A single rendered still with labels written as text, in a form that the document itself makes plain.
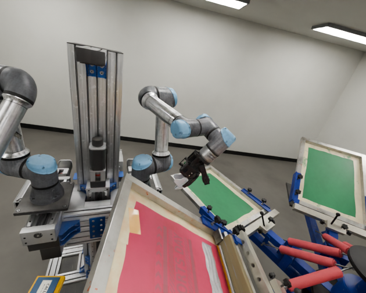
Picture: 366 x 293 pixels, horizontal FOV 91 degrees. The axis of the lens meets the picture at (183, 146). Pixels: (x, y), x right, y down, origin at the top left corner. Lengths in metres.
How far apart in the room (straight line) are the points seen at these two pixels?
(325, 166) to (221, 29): 3.21
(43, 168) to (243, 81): 4.17
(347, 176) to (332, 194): 0.28
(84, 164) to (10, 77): 0.57
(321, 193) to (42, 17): 5.00
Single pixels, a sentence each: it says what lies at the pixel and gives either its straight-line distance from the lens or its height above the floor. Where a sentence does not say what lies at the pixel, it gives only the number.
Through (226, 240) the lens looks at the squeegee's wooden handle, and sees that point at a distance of 1.06.
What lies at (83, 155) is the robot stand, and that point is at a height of 1.43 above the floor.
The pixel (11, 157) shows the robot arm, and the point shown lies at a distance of 1.17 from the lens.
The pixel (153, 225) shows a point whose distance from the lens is 0.81.
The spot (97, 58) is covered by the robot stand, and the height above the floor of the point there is 2.00.
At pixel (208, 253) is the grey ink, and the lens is 1.00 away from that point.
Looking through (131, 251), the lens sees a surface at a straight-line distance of 0.70.
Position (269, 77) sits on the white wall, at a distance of 4.86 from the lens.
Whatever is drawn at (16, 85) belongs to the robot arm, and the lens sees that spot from 0.96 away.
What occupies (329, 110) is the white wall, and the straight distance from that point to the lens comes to 6.10.
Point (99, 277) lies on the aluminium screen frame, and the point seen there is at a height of 1.55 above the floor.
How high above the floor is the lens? 2.05
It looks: 25 degrees down
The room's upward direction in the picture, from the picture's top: 12 degrees clockwise
